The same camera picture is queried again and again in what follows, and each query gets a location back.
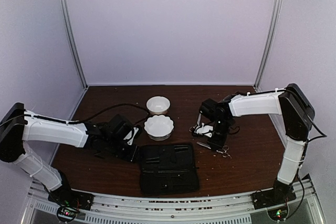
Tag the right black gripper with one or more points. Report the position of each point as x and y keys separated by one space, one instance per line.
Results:
x=217 y=144

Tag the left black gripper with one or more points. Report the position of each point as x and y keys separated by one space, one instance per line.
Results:
x=130 y=156

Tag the silver thinning scissors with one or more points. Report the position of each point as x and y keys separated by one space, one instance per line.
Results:
x=223 y=151

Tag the black zippered tool case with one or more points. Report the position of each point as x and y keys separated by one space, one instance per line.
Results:
x=168 y=169

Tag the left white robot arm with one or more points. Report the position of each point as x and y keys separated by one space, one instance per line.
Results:
x=19 y=126

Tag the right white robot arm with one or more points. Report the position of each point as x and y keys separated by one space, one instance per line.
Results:
x=216 y=118

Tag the scalloped white bowl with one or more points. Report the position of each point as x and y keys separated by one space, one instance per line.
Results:
x=159 y=127

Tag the round white bowl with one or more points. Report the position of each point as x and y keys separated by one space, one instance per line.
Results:
x=158 y=105

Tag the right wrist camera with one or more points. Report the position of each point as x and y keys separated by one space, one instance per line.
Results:
x=202 y=130

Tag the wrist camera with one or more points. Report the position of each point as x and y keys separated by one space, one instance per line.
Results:
x=132 y=135
x=202 y=130

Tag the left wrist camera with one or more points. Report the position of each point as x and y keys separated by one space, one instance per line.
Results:
x=132 y=135

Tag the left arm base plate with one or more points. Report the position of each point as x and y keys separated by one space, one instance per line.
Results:
x=74 y=199

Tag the aluminium front rail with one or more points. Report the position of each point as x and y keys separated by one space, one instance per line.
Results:
x=234 y=208

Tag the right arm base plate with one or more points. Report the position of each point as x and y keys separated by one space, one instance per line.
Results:
x=268 y=198

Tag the right aluminium corner post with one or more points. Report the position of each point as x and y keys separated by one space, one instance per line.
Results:
x=269 y=40

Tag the aluminium corner post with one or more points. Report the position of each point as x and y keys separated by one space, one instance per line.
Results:
x=269 y=40
x=72 y=43

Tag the left aluminium corner post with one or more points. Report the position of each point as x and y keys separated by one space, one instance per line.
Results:
x=72 y=43

